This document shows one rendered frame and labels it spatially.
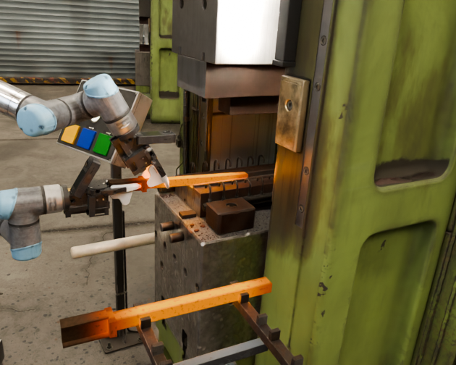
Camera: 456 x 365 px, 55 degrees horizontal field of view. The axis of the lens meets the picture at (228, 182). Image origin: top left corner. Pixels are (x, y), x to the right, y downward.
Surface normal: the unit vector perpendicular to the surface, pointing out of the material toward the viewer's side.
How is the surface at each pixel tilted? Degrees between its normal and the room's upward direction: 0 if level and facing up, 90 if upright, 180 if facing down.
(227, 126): 90
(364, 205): 90
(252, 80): 90
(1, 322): 0
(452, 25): 89
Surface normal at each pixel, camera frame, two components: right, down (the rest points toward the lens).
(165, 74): 0.19, 0.36
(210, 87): 0.47, 0.34
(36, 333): 0.06, -0.93
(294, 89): -0.88, 0.12
